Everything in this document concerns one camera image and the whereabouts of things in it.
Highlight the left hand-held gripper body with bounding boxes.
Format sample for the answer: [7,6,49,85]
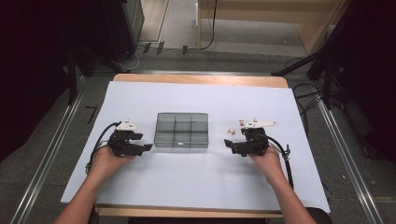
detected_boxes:
[107,119,138,157]

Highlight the white table sheet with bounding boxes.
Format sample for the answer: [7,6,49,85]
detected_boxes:
[60,80,332,214]

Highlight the person's right hand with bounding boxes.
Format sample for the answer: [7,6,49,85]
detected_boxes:
[248,146,284,185]

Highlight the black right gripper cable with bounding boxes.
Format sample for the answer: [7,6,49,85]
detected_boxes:
[262,133,295,190]

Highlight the black cabinet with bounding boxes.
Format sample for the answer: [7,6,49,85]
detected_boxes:
[101,0,146,62]

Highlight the metal floor rail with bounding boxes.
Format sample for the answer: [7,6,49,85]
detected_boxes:
[10,74,87,224]
[311,78,386,224]

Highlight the black floor cables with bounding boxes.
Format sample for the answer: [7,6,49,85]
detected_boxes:
[291,82,326,138]

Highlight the light wooden shelf unit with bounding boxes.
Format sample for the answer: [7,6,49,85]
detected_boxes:
[195,0,347,56]

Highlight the black angled tape mark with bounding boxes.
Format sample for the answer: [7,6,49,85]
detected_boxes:
[84,105,99,125]

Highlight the black hanging cable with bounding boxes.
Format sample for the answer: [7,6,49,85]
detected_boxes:
[199,0,219,51]

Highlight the black metal stand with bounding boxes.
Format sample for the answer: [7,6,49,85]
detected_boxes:
[270,0,368,110]
[66,46,129,105]

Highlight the clear plastic compartment box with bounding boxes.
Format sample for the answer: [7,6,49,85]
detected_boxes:
[153,112,210,149]

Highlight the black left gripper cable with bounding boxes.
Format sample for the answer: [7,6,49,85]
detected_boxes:
[85,120,122,175]

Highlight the person's left hand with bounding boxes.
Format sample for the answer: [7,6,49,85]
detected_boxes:
[89,145,136,182]

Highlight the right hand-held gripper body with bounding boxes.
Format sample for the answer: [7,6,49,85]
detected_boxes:
[241,118,278,157]

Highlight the white floor cable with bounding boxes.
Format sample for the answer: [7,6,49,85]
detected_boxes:
[117,46,145,71]

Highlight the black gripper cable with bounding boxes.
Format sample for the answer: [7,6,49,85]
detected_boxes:
[85,120,122,175]
[262,133,295,190]

